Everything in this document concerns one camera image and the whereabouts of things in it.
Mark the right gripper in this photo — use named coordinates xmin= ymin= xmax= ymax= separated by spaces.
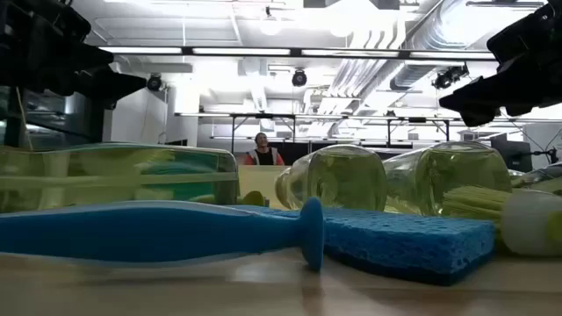
xmin=438 ymin=0 xmax=562 ymax=128

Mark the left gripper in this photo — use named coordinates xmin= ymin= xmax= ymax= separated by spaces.
xmin=0 ymin=0 xmax=148 ymax=111

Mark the blue cellulose sponge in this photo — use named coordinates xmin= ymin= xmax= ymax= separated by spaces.
xmin=322 ymin=205 xmax=497 ymax=287

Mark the dark cabinet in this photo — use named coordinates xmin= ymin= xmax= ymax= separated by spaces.
xmin=0 ymin=85 xmax=106 ymax=150

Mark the black computer monitor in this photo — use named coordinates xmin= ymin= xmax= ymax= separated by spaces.
xmin=490 ymin=133 xmax=535 ymax=174

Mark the long ceiling light bar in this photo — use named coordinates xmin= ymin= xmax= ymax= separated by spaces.
xmin=97 ymin=45 xmax=500 ymax=61

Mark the blue dish brush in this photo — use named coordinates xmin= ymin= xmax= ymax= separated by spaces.
xmin=0 ymin=196 xmax=326 ymax=272

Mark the round ceiling lamp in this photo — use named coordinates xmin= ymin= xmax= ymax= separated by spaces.
xmin=258 ymin=6 xmax=283 ymax=37

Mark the person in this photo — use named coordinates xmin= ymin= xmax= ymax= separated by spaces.
xmin=243 ymin=131 xmax=286 ymax=167

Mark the yellow plastic bin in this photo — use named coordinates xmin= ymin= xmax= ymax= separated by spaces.
xmin=236 ymin=164 xmax=291 ymax=210

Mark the silver ventilation duct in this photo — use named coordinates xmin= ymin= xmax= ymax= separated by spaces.
xmin=388 ymin=0 xmax=497 ymax=91

